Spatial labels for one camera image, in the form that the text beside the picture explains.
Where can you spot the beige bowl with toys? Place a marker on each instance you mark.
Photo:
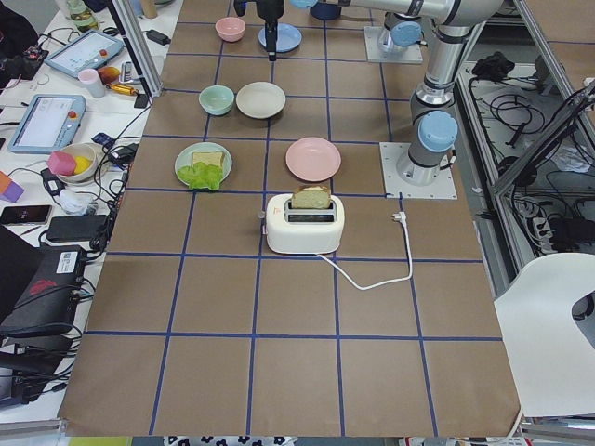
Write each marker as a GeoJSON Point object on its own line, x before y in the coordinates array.
{"type": "Point", "coordinates": [89, 150]}

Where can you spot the white toaster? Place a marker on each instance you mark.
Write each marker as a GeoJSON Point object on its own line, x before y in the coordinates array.
{"type": "Point", "coordinates": [303, 231]}

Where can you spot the blue teach pendant near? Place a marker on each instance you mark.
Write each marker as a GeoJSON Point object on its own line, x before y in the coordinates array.
{"type": "Point", "coordinates": [49, 124]}

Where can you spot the aluminium frame post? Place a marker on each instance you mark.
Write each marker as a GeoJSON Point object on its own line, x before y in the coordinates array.
{"type": "Point", "coordinates": [135, 42]}

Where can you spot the black power bank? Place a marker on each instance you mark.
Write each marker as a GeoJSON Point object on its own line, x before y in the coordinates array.
{"type": "Point", "coordinates": [74, 228]}

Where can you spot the pink cup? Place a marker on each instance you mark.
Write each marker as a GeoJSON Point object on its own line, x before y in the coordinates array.
{"type": "Point", "coordinates": [91, 80]}

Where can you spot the pink plate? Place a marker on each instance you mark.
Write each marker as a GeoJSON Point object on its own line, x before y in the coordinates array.
{"type": "Point", "coordinates": [313, 159]}

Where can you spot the yellow toy ball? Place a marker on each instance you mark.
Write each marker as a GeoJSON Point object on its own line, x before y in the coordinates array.
{"type": "Point", "coordinates": [82, 164]}

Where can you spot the orange gold screwdriver handle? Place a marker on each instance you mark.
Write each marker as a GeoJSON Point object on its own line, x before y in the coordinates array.
{"type": "Point", "coordinates": [127, 90]}

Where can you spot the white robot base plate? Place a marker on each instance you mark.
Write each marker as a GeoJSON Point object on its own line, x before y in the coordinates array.
{"type": "Point", "coordinates": [405, 179]}

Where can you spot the green bowl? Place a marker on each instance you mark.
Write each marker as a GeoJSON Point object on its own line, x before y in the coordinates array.
{"type": "Point", "coordinates": [216, 99]}

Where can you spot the cream plate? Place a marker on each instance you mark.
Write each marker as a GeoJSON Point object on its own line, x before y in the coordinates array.
{"type": "Point", "coordinates": [260, 100]}

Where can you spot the pink bowl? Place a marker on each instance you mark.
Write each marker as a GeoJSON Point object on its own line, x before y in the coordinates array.
{"type": "Point", "coordinates": [230, 29]}

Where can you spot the green lettuce leaf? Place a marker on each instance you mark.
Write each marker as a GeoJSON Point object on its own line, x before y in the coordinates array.
{"type": "Point", "coordinates": [201, 176]}

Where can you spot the black smartphone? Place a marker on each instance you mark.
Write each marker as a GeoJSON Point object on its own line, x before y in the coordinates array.
{"type": "Point", "coordinates": [26, 214]}

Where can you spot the blue plate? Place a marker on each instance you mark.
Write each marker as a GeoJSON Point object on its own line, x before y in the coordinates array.
{"type": "Point", "coordinates": [289, 37]}

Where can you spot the blue teach pendant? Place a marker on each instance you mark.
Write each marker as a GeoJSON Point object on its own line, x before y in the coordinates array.
{"type": "Point", "coordinates": [90, 50]}
{"type": "Point", "coordinates": [49, 124]}

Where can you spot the bread slice on plate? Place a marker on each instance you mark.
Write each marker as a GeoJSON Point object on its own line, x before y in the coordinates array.
{"type": "Point", "coordinates": [215, 158]}

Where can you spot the black power adapter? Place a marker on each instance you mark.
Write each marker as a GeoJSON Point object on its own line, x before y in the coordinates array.
{"type": "Point", "coordinates": [158, 37]}

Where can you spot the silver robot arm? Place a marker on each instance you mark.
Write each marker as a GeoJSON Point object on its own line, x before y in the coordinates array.
{"type": "Point", "coordinates": [405, 33]}
{"type": "Point", "coordinates": [435, 127]}

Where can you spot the blue teach pendant far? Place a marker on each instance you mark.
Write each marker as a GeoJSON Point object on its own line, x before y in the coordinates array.
{"type": "Point", "coordinates": [90, 50]}

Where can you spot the bread slice in toaster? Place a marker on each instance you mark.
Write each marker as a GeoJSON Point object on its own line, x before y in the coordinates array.
{"type": "Point", "coordinates": [311, 197]}

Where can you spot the pink toy block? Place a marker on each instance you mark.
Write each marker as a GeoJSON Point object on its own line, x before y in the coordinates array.
{"type": "Point", "coordinates": [61, 163]}

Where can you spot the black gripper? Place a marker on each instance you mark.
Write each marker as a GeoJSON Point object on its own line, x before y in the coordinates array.
{"type": "Point", "coordinates": [271, 9]}

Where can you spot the light green plate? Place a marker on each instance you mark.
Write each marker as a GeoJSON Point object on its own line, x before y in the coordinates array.
{"type": "Point", "coordinates": [185, 157]}

